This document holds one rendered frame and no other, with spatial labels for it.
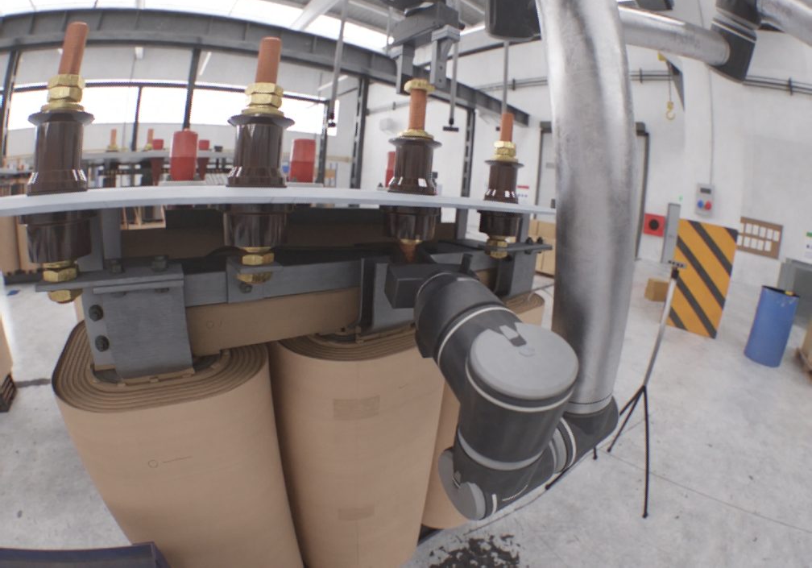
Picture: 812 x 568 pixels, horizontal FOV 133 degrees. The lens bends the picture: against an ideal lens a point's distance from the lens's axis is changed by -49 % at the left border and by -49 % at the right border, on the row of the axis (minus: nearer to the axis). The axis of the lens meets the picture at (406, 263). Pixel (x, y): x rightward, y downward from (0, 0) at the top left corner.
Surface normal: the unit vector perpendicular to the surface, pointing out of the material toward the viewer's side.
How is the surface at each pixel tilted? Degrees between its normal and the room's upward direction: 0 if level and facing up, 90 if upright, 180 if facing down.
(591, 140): 98
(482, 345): 15
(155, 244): 90
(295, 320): 90
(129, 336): 90
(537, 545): 0
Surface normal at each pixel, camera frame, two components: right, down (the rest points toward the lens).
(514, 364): 0.00, -0.90
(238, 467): 0.80, 0.18
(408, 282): 0.31, 0.41
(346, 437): 0.25, 0.22
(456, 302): -0.36, -0.78
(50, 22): 0.64, 0.21
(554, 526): 0.07, -0.98
